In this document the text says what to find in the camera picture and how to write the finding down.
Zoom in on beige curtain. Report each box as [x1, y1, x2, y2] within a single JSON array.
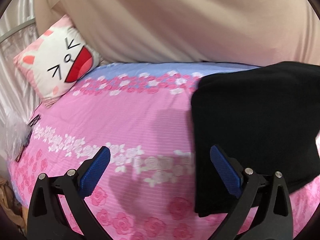
[[34, 0, 319, 66]]

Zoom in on white cartoon cat pillow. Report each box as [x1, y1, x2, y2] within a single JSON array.
[[13, 15, 101, 108]]

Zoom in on clear plastic bag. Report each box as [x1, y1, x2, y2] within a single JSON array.
[[1, 112, 32, 162]]

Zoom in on pink rose bedsheet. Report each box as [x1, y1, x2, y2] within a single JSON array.
[[9, 63, 319, 239]]

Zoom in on black pants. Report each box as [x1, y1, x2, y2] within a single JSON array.
[[191, 62, 319, 217]]

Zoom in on silver satin curtain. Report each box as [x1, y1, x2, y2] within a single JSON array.
[[1, 0, 40, 126]]

